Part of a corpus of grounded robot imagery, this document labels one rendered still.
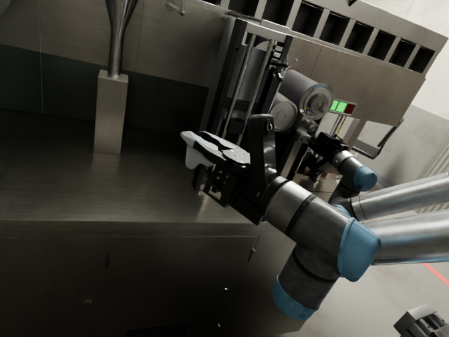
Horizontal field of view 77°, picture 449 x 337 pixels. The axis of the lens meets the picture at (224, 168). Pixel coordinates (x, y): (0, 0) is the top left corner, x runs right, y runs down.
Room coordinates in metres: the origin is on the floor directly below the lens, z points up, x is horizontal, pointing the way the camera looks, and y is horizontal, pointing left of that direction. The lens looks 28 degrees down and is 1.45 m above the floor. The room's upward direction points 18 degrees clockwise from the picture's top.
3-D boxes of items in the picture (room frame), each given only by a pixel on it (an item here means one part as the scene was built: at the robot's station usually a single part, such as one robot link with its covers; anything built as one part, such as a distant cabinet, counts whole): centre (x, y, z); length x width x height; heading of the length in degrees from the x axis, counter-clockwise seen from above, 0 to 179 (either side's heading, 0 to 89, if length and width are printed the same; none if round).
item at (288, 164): (1.06, -0.24, 1.05); 0.06 x 0.05 x 0.31; 25
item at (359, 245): (0.33, -0.18, 1.21); 0.11 x 0.08 x 0.09; 58
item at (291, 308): (0.35, -0.19, 1.12); 0.11 x 0.08 x 0.11; 148
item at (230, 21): (1.11, 0.11, 1.17); 0.34 x 0.05 x 0.54; 25
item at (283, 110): (1.17, -0.10, 1.17); 0.26 x 0.12 x 0.12; 25
